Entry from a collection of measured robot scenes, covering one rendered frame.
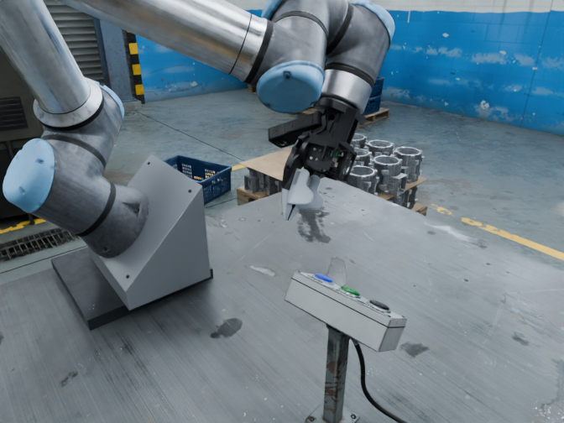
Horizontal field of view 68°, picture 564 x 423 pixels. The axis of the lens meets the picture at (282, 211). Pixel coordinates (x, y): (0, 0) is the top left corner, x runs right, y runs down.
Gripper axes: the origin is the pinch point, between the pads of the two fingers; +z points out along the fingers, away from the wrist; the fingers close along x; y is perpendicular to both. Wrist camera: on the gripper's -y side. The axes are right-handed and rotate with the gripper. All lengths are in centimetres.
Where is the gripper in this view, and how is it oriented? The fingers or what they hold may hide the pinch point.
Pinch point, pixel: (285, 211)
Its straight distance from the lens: 73.9
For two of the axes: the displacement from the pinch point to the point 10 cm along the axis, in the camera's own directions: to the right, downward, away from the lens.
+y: 7.5, 3.0, -5.9
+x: 5.5, 2.1, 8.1
